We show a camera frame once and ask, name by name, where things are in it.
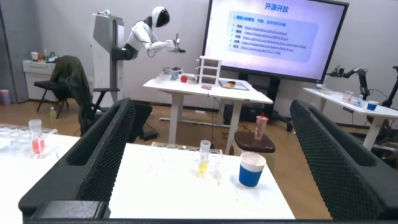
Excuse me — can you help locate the pink purple cup stack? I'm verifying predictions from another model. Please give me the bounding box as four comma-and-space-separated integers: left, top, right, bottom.
0, 89, 11, 106

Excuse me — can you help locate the yellow pigment test tube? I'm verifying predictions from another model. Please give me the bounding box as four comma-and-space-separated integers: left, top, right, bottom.
198, 139, 211, 178

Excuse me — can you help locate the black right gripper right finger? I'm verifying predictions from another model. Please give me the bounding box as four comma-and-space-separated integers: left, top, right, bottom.
289, 99, 398, 220

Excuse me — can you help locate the white drawer cabinet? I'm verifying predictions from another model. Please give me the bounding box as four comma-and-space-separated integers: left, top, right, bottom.
22, 59, 57, 102

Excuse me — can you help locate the red pigment test tube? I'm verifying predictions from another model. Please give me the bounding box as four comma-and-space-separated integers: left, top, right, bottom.
28, 119, 46, 156

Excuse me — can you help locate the long white table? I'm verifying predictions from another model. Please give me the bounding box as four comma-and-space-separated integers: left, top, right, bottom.
303, 86, 398, 151

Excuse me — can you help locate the tall grey cabinet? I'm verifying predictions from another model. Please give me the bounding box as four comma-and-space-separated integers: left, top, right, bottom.
0, 0, 24, 103

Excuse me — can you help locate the large wall display screen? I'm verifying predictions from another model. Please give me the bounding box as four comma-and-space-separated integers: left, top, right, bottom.
201, 0, 349, 84

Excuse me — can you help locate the brown seat stool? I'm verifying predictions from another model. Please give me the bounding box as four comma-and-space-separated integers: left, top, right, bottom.
233, 130, 277, 175

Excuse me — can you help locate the pink drink cup with straw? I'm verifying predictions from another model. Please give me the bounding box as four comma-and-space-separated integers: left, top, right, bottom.
254, 112, 269, 141

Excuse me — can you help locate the white drawer organizer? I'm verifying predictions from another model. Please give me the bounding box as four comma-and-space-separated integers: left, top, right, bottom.
196, 55, 222, 86

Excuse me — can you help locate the dark green jacket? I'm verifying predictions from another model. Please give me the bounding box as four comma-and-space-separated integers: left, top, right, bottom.
49, 55, 93, 106

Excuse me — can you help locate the white robot stand column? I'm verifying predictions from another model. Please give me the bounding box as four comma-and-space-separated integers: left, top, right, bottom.
91, 9, 125, 103

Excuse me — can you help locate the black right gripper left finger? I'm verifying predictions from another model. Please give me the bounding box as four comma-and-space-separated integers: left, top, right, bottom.
17, 98, 137, 220

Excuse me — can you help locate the black display stand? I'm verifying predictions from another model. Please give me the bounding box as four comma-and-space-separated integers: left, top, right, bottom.
223, 76, 295, 133

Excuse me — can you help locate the black four-leg chair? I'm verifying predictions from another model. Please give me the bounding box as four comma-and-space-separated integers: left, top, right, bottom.
34, 80, 71, 113

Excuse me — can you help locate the grey tray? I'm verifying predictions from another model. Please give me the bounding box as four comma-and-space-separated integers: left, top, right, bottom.
218, 79, 251, 91

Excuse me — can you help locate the black plain-back chair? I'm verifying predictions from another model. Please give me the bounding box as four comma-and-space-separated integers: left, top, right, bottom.
129, 104, 159, 142

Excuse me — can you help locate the blue paper cup white rim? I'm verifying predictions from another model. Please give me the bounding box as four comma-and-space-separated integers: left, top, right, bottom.
238, 151, 267, 188

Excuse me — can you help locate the clear acrylic test tube rack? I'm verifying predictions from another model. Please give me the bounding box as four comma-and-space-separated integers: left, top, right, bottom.
151, 141, 223, 184
0, 124, 63, 161

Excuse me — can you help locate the white humanoid robot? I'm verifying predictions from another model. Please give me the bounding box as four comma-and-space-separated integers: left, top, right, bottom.
111, 6, 187, 62

